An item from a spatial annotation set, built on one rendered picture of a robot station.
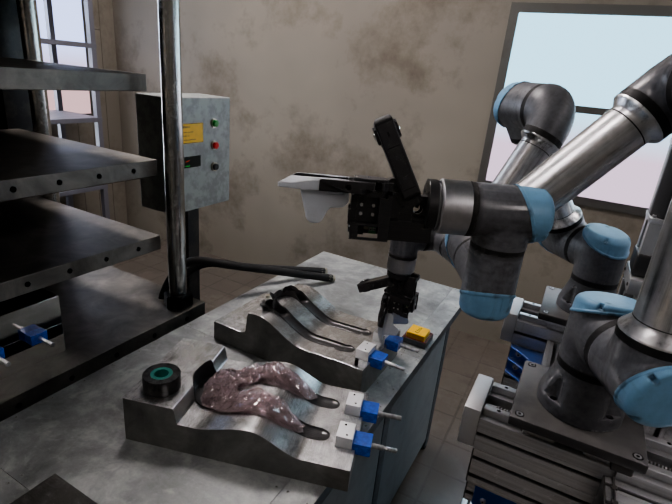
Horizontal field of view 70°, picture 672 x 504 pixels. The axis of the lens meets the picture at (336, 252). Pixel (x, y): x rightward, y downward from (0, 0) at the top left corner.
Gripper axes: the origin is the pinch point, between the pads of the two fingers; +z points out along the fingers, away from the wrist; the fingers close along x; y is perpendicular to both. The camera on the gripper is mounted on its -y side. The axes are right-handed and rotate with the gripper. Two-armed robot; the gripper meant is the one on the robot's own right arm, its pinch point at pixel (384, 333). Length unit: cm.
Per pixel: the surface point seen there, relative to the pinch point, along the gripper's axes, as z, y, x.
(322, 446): 5.4, 5.3, -42.9
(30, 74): -62, -82, -43
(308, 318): 0.8, -22.6, -4.9
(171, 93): -59, -73, -8
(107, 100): -29, -338, 168
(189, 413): 4, -23, -53
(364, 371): 2.8, 2.1, -16.6
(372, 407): 4.0, 9.3, -26.9
